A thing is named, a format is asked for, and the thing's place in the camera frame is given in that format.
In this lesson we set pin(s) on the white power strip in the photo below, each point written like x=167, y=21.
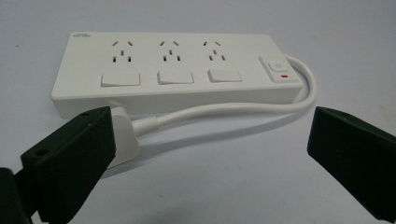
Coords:
x=174, y=62

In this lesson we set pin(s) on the white power plug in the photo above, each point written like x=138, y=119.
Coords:
x=124, y=137

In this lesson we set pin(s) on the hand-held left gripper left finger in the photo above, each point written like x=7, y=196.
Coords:
x=68, y=161

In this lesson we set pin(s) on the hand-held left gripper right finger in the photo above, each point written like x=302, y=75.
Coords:
x=358, y=155

